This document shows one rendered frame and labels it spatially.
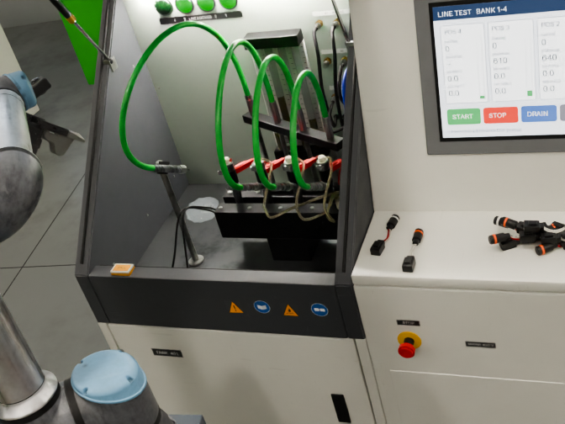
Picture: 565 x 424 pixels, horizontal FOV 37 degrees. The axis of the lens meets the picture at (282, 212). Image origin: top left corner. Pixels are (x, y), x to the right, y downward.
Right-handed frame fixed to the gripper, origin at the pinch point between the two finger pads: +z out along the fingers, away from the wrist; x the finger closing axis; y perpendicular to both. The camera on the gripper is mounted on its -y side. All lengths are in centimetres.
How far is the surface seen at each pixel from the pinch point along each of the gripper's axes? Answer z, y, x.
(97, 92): 8.9, -11.6, -25.1
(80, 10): 75, -68, -304
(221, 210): 39.6, 5.7, -1.3
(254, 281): 40.1, 17.4, 22.6
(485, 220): 72, -11, 51
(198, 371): 49, 46, -3
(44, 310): 63, 73, -163
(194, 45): 27.9, -31.9, -22.7
